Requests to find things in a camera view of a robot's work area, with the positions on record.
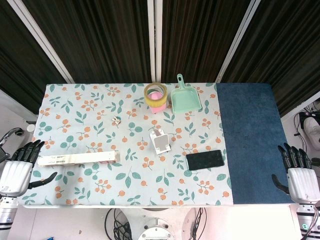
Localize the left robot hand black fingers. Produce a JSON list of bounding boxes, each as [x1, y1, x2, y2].
[[0, 139, 58, 198]]

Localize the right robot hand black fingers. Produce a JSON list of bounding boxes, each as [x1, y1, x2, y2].
[[271, 142, 320, 205]]

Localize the black smartphone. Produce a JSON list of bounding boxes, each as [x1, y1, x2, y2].
[[185, 149, 225, 171]]

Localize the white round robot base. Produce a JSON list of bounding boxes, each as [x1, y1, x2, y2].
[[137, 216, 174, 240]]

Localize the white phone stand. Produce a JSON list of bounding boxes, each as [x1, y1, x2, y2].
[[149, 128, 172, 154]]

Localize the white shoe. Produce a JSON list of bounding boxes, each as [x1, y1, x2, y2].
[[303, 116, 320, 149]]

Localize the long white cardboard box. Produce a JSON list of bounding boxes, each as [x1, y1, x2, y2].
[[37, 150, 121, 167]]

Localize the blue felt cloth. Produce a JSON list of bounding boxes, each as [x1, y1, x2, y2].
[[215, 83, 295, 205]]

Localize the floral printed tablecloth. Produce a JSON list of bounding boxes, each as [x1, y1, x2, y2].
[[21, 83, 235, 207]]

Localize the mint green dustpan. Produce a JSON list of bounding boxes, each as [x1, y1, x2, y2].
[[170, 73, 203, 115]]

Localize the pink block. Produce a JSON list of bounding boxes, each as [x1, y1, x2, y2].
[[147, 91, 167, 115]]

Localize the yellow tape roll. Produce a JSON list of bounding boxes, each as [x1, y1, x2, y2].
[[143, 82, 168, 110]]

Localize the dark pleated curtain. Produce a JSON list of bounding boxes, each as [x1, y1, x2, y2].
[[0, 0, 320, 118]]

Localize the black floor cables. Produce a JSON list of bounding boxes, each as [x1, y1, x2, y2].
[[292, 104, 320, 161]]

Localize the black cable bundle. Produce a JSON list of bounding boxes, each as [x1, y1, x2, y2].
[[104, 208, 133, 240], [191, 207, 208, 240]]

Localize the white metal frame post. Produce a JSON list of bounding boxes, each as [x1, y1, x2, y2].
[[146, 0, 163, 84], [214, 0, 264, 84], [6, 0, 75, 84]]

